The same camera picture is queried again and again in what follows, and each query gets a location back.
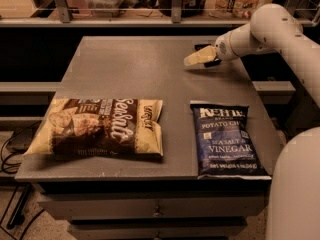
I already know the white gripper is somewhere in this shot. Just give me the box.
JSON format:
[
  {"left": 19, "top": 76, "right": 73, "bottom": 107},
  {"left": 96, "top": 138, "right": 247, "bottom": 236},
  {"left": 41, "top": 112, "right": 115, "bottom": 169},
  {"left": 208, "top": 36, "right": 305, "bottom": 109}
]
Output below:
[{"left": 184, "top": 31, "right": 238, "bottom": 66}]

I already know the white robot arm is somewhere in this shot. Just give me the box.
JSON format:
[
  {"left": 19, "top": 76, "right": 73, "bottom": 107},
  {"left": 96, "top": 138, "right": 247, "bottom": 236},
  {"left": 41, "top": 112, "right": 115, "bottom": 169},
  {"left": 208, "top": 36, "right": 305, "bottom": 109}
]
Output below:
[{"left": 184, "top": 4, "right": 320, "bottom": 240}]

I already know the blue kettle chip bag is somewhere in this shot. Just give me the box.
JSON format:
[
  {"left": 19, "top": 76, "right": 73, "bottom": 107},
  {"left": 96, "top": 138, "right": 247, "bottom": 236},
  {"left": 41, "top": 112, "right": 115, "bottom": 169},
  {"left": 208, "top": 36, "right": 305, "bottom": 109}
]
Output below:
[{"left": 190, "top": 101, "right": 271, "bottom": 180}]

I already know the brown sea salt chip bag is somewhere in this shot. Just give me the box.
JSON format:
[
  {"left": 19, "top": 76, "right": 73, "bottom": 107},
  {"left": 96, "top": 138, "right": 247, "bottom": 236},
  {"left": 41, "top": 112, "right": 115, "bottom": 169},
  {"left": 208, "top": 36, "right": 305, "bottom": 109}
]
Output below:
[{"left": 26, "top": 98, "right": 163, "bottom": 159}]

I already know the grey drawer cabinet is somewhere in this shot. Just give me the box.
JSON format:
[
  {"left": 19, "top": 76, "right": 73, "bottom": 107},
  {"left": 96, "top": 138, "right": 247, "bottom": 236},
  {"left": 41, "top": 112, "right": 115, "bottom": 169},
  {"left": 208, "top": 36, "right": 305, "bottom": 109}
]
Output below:
[{"left": 36, "top": 179, "right": 270, "bottom": 240}]

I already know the grey metal shelf rail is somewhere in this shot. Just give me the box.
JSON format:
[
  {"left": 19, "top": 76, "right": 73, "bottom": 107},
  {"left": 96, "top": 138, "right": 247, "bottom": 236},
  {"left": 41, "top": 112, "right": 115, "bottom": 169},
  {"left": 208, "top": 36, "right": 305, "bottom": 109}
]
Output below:
[{"left": 0, "top": 0, "right": 319, "bottom": 28}]

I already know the black cables left floor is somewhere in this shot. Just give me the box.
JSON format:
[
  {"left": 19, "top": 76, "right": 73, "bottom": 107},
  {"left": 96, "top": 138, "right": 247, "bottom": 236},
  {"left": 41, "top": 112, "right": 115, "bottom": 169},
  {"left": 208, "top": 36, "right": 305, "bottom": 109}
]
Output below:
[{"left": 0, "top": 122, "right": 43, "bottom": 240}]

